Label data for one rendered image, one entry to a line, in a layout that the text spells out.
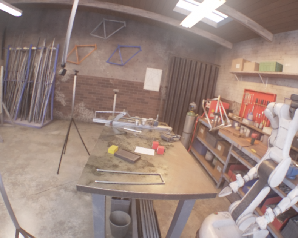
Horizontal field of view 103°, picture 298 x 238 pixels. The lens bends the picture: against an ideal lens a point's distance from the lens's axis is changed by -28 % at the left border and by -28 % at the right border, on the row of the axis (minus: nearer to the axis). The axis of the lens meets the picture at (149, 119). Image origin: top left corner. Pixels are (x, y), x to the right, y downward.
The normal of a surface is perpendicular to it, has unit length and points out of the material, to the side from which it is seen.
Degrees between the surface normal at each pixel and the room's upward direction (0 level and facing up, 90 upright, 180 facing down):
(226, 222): 74
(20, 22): 90
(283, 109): 90
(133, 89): 90
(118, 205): 90
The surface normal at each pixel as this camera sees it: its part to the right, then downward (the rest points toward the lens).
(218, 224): 0.09, -0.03
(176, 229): 0.11, 0.25
